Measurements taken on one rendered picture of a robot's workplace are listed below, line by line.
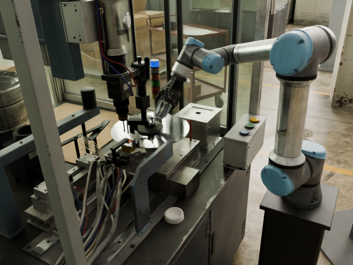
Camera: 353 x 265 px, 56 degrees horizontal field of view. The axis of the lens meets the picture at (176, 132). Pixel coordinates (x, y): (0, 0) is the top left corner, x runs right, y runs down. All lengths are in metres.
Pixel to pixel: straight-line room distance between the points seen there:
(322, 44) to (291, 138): 0.29
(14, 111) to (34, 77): 1.05
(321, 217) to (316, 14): 8.47
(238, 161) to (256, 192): 1.16
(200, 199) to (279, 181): 0.34
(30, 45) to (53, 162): 0.23
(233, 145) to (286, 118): 0.43
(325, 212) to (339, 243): 1.01
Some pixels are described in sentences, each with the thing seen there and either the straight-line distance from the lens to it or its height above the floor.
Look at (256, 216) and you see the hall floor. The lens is 2.40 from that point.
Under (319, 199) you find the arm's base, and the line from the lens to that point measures 1.35.
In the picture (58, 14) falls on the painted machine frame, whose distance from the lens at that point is 1.16.
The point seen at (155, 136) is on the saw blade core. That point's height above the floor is 0.95.
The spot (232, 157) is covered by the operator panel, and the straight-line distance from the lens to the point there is 1.46.
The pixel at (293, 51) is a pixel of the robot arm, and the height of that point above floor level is 1.35.
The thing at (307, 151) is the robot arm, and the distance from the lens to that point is 1.22.
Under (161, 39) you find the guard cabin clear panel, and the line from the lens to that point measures 1.79.
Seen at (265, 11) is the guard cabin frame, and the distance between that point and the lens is 1.52.
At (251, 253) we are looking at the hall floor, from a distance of 2.16.
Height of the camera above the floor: 1.57
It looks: 27 degrees down
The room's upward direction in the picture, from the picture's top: 2 degrees counter-clockwise
